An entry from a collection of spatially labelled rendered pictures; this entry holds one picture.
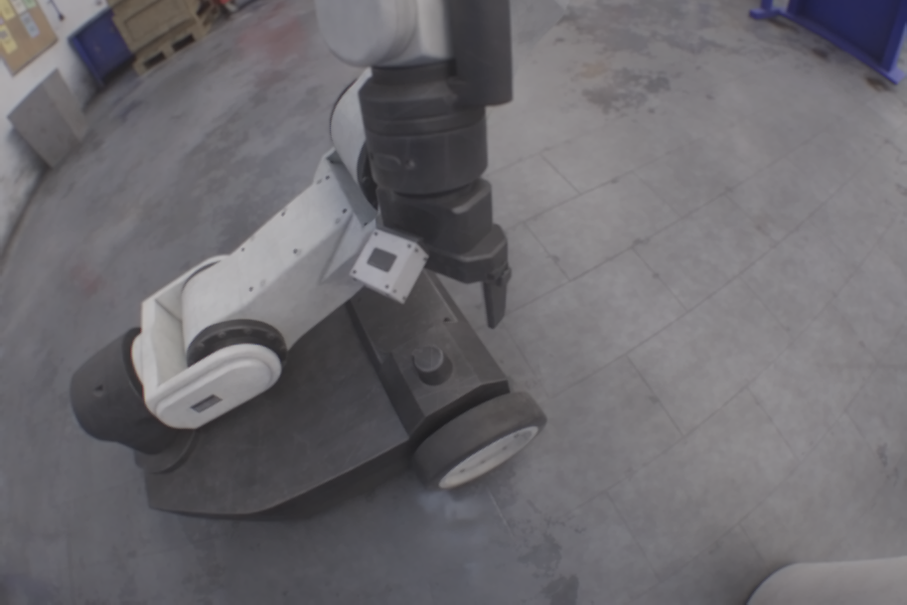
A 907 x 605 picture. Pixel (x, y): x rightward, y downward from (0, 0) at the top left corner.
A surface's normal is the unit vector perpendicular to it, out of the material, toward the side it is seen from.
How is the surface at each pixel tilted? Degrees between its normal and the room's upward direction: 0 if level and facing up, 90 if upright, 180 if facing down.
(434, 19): 87
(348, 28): 75
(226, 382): 90
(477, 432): 2
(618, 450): 0
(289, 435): 0
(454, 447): 18
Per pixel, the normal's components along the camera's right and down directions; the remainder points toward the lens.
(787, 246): -0.18, -0.59
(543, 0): 0.19, 0.90
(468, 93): -0.41, 0.59
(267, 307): 0.48, 0.65
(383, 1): 0.18, 0.60
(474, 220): 0.82, 0.30
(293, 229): -0.37, -0.47
